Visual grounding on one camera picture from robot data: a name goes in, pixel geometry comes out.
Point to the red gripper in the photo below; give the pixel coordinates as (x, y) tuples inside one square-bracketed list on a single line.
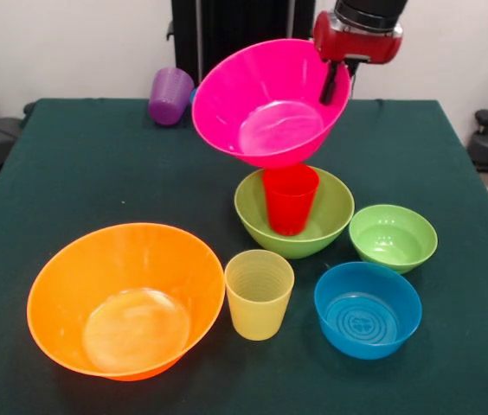
[(361, 45)]

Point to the large pink plastic bowl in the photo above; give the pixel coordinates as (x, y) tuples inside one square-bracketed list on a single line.
[(244, 95)]

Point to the red plastic cup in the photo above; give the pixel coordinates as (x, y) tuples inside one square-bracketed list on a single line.
[(289, 203)]

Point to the large green plastic bowl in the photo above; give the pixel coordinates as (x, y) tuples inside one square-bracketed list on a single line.
[(335, 216)]

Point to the small green plastic bowl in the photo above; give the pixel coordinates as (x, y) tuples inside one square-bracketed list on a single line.
[(393, 240)]

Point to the purple plastic cup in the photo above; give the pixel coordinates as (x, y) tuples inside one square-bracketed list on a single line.
[(168, 99)]

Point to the yellow plastic cup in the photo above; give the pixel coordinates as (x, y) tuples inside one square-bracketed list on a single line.
[(258, 311)]

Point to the orange plastic bowl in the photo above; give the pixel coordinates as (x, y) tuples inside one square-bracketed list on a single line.
[(127, 302)]

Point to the dark green table cloth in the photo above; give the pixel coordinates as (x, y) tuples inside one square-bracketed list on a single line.
[(421, 346)]

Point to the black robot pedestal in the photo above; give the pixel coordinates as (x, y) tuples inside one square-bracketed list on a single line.
[(235, 30)]

